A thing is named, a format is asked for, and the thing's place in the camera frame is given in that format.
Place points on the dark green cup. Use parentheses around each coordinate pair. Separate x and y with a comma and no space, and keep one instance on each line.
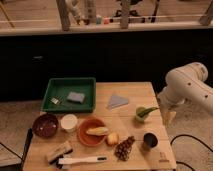
(149,141)

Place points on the white black-tipped brush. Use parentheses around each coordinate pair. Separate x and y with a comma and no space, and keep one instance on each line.
(92,159)

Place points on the grey sponge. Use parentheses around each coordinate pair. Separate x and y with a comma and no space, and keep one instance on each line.
(76,97)

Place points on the dark red bowl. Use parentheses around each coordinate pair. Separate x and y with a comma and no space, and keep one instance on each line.
(45,126)

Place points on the yellow apple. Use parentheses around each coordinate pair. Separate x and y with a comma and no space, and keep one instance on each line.
(112,139)

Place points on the green plastic tray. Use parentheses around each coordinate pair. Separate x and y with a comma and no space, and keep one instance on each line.
(60,88)

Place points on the orange plate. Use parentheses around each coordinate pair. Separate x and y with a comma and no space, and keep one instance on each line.
(90,140)

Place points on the purple grape bunch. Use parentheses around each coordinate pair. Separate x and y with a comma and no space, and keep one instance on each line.
(124,148)

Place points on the grey-blue towel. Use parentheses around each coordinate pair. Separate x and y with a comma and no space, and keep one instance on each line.
(116,101)

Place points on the light green cup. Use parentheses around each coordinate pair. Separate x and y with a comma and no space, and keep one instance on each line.
(139,119)

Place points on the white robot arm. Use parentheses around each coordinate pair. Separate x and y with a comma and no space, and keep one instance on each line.
(185,83)

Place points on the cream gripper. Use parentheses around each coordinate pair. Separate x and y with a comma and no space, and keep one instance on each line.
(168,117)

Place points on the yellow corn cob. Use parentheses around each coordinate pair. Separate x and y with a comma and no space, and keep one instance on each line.
(98,131)

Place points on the white cup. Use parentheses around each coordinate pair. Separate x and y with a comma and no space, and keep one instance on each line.
(69,123)

